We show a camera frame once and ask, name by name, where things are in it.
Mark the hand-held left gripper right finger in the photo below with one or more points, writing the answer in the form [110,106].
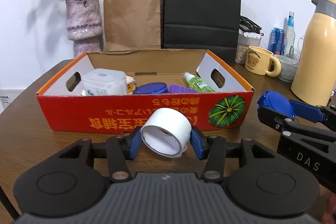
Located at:
[197,142]

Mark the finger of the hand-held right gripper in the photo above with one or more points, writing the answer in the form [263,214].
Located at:
[307,109]
[270,115]

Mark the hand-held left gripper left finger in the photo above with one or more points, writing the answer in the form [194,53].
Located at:
[135,144]

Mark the blue ridged cap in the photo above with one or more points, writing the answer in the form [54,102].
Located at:
[275,102]

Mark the white tape roll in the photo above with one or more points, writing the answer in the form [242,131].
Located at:
[168,124]

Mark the red cardboard box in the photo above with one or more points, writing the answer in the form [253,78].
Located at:
[118,113]

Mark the green spray bottle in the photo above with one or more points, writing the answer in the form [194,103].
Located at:
[200,85]

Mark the blue round lid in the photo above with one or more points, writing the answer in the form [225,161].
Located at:
[151,88]

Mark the white power adapter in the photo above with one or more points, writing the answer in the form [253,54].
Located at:
[130,86]

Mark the clear pill bottle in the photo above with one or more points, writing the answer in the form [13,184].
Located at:
[105,82]

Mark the grey bowl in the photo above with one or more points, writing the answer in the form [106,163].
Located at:
[287,69]

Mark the yellow thermos jug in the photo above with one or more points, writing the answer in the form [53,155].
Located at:
[317,56]

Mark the yellow bear mug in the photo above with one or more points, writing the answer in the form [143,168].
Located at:
[257,61]

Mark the blue drink can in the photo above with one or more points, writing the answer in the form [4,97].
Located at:
[275,40]

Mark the clear jar with black lid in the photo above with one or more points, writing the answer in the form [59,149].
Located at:
[248,41]

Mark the clear bottle with blue label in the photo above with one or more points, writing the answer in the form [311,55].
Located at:
[290,32]

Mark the brown paper bag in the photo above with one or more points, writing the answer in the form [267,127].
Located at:
[131,19]

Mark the black paper bag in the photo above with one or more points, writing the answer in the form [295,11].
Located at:
[200,8]

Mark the purple marbled vase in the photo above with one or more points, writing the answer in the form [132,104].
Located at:
[84,22]

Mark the white flat board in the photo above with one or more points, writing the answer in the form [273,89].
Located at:
[9,99]

